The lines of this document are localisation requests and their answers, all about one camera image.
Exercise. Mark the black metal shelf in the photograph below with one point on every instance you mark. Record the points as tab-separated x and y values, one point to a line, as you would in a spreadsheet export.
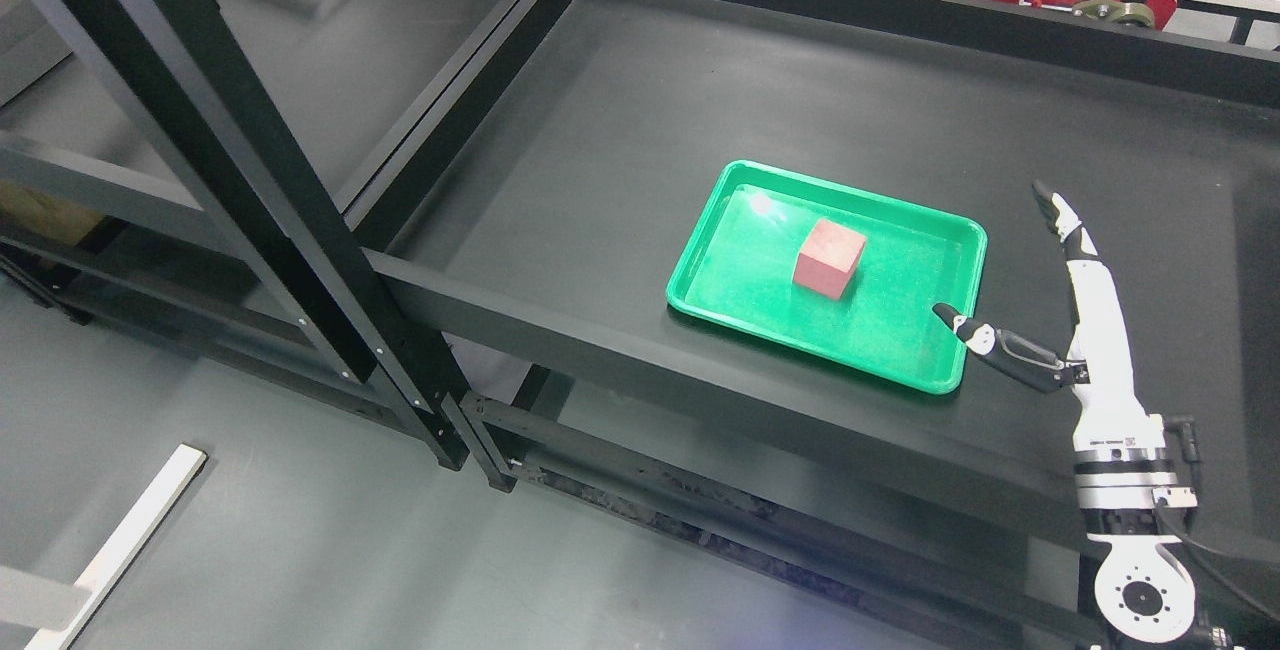
267	144
1018	265

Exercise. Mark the green plastic tray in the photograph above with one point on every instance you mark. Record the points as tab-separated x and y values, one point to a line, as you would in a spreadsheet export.
736	271

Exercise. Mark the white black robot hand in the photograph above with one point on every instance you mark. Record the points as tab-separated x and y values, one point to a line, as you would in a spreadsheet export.
1098	366

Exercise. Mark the pink foam block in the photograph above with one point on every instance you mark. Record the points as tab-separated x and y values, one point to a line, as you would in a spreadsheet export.
829	259

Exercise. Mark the white table leg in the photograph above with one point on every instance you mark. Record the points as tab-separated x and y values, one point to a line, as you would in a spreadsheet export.
57	612

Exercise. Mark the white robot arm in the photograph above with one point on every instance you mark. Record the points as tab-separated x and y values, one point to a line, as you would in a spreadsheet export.
1141	587

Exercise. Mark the black metal center shelf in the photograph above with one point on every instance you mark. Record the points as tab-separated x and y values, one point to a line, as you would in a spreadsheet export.
1018	265

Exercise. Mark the black metal left shelf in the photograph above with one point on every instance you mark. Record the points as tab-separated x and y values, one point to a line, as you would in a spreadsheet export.
267	144

